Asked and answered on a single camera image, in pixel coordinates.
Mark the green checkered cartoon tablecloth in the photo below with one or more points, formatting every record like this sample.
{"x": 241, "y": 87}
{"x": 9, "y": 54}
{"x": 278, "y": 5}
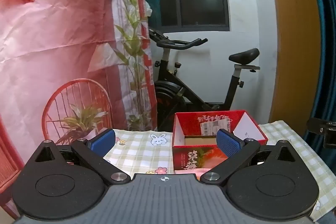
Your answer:
{"x": 139, "y": 150}

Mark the black exercise bike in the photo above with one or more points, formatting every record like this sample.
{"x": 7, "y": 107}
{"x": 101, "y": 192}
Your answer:
{"x": 170, "y": 90}

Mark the pink knitted cloth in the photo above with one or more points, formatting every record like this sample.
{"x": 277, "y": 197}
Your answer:
{"x": 183, "y": 172}

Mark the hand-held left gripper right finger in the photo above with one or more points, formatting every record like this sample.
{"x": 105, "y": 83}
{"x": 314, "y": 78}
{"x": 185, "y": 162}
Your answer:
{"x": 228, "y": 144}

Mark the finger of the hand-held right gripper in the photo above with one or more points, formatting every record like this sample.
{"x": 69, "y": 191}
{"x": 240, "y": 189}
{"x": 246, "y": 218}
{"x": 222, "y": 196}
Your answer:
{"x": 316, "y": 126}

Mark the wooden door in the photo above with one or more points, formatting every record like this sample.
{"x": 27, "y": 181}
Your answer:
{"x": 291, "y": 43}

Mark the red strawberry print cardboard box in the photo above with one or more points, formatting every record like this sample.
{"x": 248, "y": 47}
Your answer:
{"x": 189, "y": 121}

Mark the blue curtain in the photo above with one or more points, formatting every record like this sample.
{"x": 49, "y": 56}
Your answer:
{"x": 326, "y": 43}

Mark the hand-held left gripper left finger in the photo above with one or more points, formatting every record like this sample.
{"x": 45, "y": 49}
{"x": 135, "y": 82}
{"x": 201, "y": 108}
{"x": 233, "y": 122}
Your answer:
{"x": 101, "y": 141}

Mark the red printed backdrop cloth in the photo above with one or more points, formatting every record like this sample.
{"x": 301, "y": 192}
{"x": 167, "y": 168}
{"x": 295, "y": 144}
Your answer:
{"x": 57, "y": 43}

